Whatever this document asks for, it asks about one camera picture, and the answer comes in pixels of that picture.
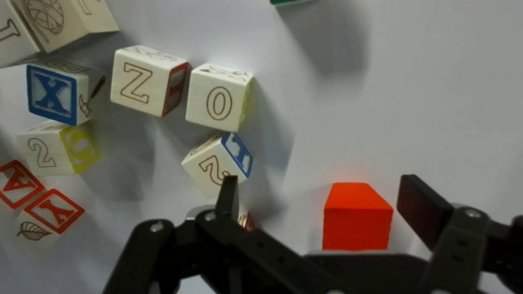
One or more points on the letter Z alphabet block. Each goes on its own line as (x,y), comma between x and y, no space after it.
(136,82)

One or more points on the red letter Y block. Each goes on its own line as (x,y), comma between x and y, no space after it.
(55,209)

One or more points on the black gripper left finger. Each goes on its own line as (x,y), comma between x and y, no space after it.
(180,245)

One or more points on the blue letter X block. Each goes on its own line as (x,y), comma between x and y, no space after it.
(51,95)

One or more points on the number 2 block blue side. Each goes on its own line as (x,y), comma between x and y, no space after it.
(210,164)

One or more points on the orange block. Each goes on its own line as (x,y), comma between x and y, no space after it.
(357,218)

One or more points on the red letter A block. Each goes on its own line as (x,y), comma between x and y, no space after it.
(19,185)

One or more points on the green edged alphabet block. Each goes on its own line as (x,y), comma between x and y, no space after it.
(288,2)

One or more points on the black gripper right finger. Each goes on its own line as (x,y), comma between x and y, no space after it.
(463,239)

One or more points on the letter T alphabet block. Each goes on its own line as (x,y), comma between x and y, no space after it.
(10,38)

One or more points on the red edged alphabet block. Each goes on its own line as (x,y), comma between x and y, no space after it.
(246,221)

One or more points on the letter O alphabet block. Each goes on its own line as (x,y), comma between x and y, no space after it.
(218,100)

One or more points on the number 2 block yellow side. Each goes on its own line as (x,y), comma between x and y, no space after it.
(50,149)

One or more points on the globe drawing alphabet block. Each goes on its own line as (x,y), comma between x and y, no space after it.
(50,18)

